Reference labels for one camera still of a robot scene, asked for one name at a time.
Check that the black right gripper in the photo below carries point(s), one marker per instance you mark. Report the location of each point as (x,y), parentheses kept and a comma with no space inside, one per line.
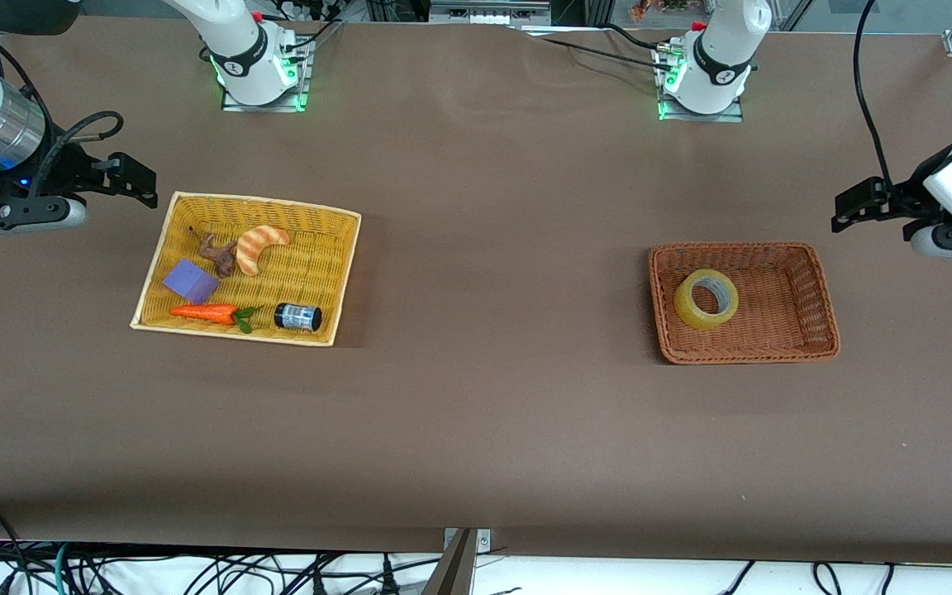
(65,170)

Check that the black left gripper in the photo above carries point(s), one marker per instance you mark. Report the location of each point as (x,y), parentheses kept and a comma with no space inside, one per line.
(899,199)

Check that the clear yellowish packing tape roll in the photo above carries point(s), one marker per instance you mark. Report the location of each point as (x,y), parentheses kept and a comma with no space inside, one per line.
(685,307)

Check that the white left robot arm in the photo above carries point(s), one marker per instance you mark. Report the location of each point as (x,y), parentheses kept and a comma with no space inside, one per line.
(720,49)

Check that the purple foam cube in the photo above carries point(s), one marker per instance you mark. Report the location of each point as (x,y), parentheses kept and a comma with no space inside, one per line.
(191,281)

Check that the brown toy lion figure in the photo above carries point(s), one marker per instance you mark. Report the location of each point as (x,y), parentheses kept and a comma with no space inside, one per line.
(224,258)

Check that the brown wicker rectangular basket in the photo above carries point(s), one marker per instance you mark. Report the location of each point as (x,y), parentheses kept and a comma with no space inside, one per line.
(782,306)

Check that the striped toy croissant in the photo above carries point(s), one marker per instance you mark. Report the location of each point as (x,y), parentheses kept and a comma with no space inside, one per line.
(251,248)

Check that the orange toy carrot green leaves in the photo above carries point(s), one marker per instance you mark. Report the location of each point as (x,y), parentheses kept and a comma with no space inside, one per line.
(207,312)

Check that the yellow woven rectangular basket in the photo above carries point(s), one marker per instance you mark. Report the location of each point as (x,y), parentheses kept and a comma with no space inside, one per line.
(302,248)

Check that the blue-labelled jar with dark lid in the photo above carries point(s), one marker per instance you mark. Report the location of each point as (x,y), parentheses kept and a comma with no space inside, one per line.
(298,317)

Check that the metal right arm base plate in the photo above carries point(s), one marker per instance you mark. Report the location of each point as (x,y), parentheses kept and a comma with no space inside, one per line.
(265,107)

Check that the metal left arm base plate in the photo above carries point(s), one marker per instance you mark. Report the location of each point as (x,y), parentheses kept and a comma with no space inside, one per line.
(699,117)

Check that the metal table edge bracket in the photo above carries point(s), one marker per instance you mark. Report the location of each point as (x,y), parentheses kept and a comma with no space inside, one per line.
(453,570)

